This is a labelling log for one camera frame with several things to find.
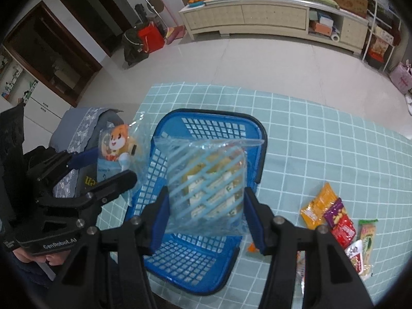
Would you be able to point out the pink gift bag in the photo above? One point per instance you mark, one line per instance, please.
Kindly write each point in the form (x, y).
(401, 77)

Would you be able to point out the white red snack packet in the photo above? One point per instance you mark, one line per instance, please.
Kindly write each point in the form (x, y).
(355, 253)

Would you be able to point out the cardboard box on cabinet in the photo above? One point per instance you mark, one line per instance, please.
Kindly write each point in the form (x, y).
(357, 7)

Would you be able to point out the white metal shelf rack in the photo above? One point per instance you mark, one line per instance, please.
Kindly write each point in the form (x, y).
(383, 34)

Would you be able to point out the green white cracker packet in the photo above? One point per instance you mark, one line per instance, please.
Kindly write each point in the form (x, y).
(367, 236)

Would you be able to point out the cream tv cabinet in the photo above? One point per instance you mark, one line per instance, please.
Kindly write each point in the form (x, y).
(290, 18)

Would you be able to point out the small orange snack packet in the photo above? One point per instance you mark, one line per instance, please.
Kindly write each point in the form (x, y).
(252, 248)

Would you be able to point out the red bag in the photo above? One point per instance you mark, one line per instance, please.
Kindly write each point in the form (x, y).
(151, 38)

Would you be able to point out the clear striped cookie bag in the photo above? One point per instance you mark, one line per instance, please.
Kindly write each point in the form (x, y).
(206, 181)

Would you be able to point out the clear fox cartoon snack bag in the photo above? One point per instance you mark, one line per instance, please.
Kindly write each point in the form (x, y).
(123, 147)

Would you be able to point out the white slippers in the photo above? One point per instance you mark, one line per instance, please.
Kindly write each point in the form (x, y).
(408, 100)

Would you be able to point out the white paper roll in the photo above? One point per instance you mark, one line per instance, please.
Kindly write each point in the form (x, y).
(335, 37)

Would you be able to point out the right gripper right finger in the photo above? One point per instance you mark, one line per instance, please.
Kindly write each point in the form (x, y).
(330, 280)

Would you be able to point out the dark backpack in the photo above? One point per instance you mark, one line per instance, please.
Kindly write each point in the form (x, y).
(134, 51)

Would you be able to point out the pink box by wall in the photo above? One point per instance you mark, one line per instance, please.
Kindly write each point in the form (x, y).
(174, 33)

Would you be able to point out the blue plastic basket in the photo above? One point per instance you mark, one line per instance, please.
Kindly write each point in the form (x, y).
(200, 265)

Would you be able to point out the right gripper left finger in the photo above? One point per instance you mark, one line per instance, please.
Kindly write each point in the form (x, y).
(106, 268)

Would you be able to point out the grey blue armchair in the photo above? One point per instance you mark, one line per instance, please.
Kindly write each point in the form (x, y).
(79, 131)

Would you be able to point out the purple chips packet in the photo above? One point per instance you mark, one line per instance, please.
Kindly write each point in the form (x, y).
(333, 215)

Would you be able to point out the teal grid tablecloth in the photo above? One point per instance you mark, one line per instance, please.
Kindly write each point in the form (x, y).
(368, 166)

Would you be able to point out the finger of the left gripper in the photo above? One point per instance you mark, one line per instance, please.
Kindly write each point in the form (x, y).
(102, 193)
(48, 164)

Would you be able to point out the oranges on blue plate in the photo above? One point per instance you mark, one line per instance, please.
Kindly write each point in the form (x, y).
(195, 3)

